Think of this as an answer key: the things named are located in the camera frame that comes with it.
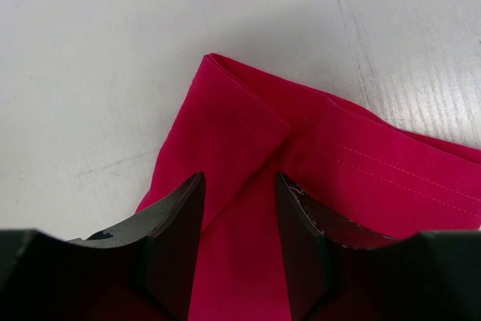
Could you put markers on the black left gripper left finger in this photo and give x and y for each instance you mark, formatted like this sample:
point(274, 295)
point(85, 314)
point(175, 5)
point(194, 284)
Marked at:
point(142, 268)

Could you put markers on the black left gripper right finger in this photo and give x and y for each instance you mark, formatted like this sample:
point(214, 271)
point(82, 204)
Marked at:
point(338, 270)

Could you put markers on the crimson pink t-shirt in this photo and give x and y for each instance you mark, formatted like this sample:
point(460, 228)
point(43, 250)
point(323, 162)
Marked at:
point(241, 126)

